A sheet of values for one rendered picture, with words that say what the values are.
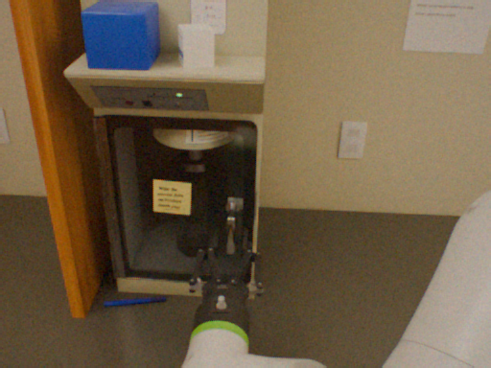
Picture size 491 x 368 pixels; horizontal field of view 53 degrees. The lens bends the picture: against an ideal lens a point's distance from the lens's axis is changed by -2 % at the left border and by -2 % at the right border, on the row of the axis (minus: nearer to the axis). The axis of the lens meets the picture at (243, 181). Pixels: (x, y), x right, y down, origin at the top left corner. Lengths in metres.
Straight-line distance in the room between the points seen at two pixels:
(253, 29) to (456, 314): 0.66
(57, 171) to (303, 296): 0.62
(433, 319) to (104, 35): 0.64
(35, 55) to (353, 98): 0.84
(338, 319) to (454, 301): 0.84
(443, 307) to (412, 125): 1.15
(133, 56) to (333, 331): 0.71
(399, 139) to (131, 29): 0.90
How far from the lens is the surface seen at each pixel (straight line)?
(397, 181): 1.54
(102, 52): 0.82
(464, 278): 0.34
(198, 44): 0.81
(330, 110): 1.40
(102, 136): 0.99
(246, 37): 0.89
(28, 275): 1.33
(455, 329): 0.33
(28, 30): 0.88
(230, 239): 1.00
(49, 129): 0.93
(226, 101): 0.86
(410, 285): 1.30
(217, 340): 0.75
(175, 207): 1.03
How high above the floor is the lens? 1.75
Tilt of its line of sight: 30 degrees down
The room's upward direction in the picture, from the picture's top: 2 degrees clockwise
